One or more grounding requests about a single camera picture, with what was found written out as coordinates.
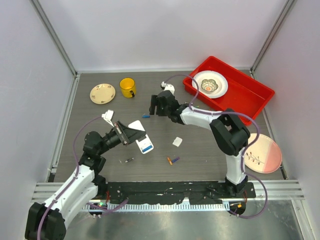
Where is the white battery cover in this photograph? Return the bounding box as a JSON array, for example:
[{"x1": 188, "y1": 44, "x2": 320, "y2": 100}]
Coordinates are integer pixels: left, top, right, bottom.
[{"x1": 172, "y1": 137, "x2": 183, "y2": 147}]

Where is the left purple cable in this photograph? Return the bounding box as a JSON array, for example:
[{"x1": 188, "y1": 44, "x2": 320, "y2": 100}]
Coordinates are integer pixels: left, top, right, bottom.
[{"x1": 36, "y1": 116, "x2": 130, "y2": 240}]

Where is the purple battery lower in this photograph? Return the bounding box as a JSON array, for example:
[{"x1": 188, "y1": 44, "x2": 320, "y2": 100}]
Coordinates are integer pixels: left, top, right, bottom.
[{"x1": 171, "y1": 157, "x2": 180, "y2": 163}]

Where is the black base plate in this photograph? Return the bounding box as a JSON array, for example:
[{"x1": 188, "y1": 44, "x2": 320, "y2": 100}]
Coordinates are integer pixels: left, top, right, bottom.
[{"x1": 90, "y1": 181, "x2": 256, "y2": 205}]

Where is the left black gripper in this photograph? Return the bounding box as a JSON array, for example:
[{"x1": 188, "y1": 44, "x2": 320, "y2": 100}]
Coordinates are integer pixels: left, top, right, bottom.
[{"x1": 97, "y1": 120, "x2": 146, "y2": 155}]

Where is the orange battery lower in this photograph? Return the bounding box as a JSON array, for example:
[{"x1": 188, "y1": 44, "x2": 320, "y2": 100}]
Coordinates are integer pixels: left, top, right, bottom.
[{"x1": 167, "y1": 157, "x2": 173, "y2": 166}]

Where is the cream floral plate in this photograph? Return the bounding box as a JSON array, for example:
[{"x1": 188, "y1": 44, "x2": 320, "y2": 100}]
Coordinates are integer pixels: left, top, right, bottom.
[{"x1": 89, "y1": 83, "x2": 116, "y2": 105}]

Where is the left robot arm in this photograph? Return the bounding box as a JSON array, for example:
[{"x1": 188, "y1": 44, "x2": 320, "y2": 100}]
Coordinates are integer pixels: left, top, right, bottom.
[{"x1": 24, "y1": 120, "x2": 147, "y2": 240}]

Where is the small patterned bowl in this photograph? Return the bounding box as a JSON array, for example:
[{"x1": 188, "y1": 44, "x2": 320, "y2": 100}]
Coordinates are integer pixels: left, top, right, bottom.
[{"x1": 200, "y1": 79, "x2": 219, "y2": 93}]

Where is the white remote control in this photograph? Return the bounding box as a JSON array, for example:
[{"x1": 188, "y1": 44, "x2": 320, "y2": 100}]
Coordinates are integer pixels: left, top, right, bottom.
[{"x1": 128, "y1": 120, "x2": 154, "y2": 154}]

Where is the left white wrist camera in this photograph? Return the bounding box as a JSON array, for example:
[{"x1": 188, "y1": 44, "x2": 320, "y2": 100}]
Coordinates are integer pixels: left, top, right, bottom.
[{"x1": 101, "y1": 109, "x2": 114, "y2": 127}]

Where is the yellow mug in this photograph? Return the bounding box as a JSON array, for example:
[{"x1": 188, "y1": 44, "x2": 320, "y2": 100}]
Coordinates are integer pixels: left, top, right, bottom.
[{"x1": 119, "y1": 77, "x2": 136, "y2": 98}]

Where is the white slotted cable duct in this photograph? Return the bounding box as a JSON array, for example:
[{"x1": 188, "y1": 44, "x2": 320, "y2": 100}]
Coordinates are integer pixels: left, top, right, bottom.
[{"x1": 84, "y1": 201, "x2": 231, "y2": 213}]

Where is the white paper plate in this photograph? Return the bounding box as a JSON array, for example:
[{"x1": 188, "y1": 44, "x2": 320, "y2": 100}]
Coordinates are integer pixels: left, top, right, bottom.
[{"x1": 191, "y1": 70, "x2": 229, "y2": 99}]

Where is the pink white plate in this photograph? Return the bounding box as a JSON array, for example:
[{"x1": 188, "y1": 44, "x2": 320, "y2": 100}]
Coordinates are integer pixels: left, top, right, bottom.
[{"x1": 244, "y1": 134, "x2": 282, "y2": 174}]

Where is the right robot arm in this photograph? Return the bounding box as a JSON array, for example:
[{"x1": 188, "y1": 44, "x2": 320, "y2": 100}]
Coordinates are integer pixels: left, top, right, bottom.
[{"x1": 149, "y1": 90, "x2": 251, "y2": 198}]

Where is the red plastic bin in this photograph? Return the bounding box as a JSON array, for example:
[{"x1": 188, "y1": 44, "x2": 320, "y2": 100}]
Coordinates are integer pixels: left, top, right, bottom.
[{"x1": 189, "y1": 56, "x2": 275, "y2": 120}]

